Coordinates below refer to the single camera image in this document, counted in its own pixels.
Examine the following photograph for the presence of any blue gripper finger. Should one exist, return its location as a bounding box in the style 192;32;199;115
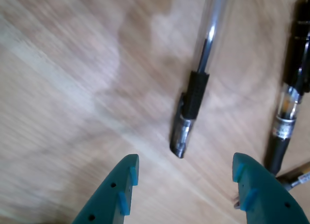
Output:
232;152;310;224
71;153;140;224

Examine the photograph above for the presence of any grey grip clear pen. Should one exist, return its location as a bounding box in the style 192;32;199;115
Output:
232;161;310;209

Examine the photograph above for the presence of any black grip retractable pen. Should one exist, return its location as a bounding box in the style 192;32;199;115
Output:
263;0;310;178

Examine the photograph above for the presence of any clear capped black pen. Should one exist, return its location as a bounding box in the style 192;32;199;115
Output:
169;0;234;160

